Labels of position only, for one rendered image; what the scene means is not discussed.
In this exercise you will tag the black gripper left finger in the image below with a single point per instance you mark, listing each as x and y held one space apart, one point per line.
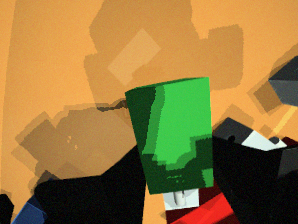
119 192

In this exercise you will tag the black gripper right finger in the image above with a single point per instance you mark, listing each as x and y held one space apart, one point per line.
252 180

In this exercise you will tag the red tray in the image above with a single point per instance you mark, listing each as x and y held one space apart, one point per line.
213 209

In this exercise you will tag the blue rectangular box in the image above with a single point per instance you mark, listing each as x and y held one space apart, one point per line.
31 213

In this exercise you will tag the red block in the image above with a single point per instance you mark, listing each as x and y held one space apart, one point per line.
286 141

